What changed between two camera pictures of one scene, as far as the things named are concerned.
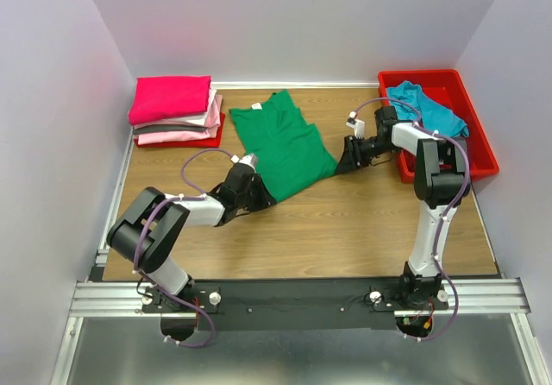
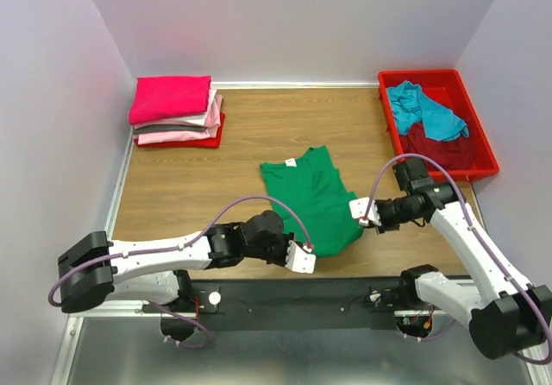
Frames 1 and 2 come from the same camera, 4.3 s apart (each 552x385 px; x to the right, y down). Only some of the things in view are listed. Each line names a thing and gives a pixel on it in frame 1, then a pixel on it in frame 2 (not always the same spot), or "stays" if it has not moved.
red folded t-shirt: (213, 142) stays
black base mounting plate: (294, 306) stays
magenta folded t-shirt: (158, 97) stays
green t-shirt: (289, 154) to (307, 195)
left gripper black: (265, 198) to (286, 239)
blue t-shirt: (432, 115) stays
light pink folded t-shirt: (213, 125) stays
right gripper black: (351, 156) to (385, 226)
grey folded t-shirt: (140, 129) stays
